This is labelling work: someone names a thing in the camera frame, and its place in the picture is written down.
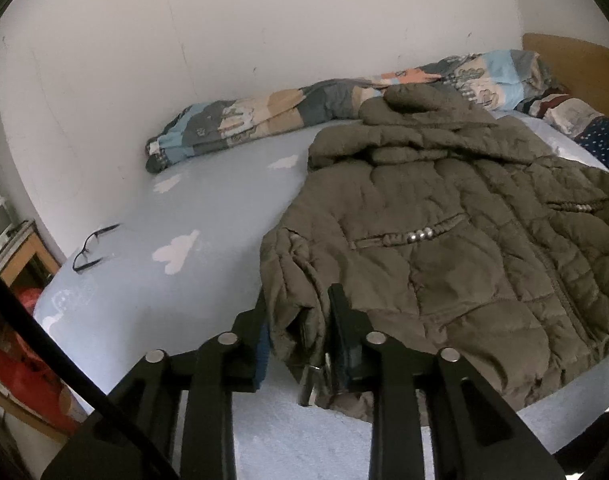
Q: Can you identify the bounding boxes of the black eyeglasses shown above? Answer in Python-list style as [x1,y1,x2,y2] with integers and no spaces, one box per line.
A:
[72,223,122,274]

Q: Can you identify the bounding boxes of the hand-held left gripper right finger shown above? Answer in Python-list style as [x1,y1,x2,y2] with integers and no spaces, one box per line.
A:
[327,284,564,480]

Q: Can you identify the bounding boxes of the black cable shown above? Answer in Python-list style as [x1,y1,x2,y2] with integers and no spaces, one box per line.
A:
[0,259,181,480]

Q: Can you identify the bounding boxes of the patchwork print quilt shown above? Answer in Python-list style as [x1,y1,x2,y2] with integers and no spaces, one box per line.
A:
[144,50,566,175]

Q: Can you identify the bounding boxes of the bed with cloud-print sheet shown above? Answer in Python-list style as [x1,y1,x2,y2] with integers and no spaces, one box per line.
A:
[32,109,609,480]

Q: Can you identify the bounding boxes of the navy dotted pillow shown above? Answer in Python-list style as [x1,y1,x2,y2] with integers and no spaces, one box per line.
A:
[573,116,609,177]

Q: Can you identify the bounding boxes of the wooden bedside shelf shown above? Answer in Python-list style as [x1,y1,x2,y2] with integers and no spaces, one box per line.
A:
[0,219,88,443]

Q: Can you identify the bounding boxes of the wooden headboard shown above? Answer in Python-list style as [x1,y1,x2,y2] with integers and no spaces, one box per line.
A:
[521,33,609,127]

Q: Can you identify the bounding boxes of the olive green puffer jacket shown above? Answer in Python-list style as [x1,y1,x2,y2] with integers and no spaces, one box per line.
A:
[259,84,609,411]

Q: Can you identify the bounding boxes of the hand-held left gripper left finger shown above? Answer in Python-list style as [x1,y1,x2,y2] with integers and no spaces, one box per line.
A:
[40,291,271,480]

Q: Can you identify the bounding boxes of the red bag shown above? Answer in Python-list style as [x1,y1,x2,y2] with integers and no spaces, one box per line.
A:
[0,286,71,413]

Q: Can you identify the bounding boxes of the beige and red patterned pillow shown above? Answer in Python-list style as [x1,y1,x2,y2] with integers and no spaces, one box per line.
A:
[514,91,606,141]

